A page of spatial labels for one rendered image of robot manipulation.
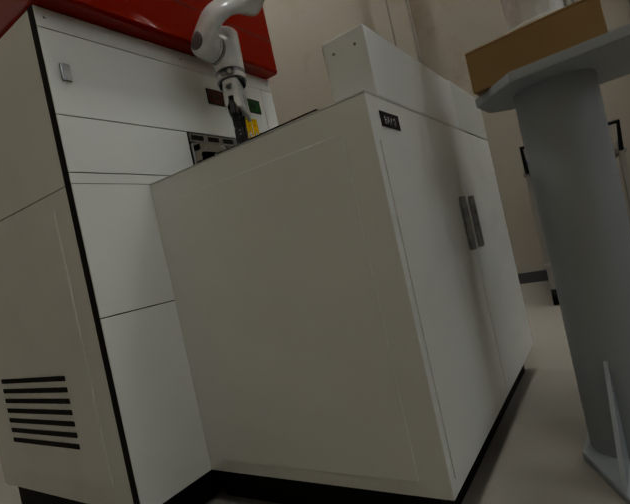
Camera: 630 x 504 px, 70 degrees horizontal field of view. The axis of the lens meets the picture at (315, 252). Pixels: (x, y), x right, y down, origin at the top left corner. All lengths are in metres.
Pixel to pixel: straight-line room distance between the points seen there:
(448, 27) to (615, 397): 3.38
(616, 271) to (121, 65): 1.22
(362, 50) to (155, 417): 0.91
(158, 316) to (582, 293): 0.94
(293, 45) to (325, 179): 4.06
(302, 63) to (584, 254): 4.01
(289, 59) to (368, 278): 4.17
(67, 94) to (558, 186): 1.08
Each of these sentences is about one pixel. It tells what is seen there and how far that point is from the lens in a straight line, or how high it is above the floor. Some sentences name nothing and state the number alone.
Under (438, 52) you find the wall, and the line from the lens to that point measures 4.08.
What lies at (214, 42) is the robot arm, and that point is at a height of 1.17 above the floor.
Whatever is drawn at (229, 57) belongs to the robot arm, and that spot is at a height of 1.14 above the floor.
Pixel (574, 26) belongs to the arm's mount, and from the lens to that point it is 1.07.
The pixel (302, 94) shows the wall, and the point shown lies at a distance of 4.71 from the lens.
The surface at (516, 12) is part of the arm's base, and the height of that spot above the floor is 0.96.
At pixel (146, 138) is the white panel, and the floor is 0.94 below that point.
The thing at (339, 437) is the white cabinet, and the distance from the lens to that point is 0.98.
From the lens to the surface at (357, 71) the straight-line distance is 0.93.
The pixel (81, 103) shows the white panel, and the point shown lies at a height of 1.01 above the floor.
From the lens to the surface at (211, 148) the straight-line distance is 1.40.
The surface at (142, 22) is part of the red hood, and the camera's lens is 1.37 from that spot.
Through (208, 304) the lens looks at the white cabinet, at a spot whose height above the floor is 0.49.
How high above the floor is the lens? 0.55
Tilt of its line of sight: level
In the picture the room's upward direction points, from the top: 12 degrees counter-clockwise
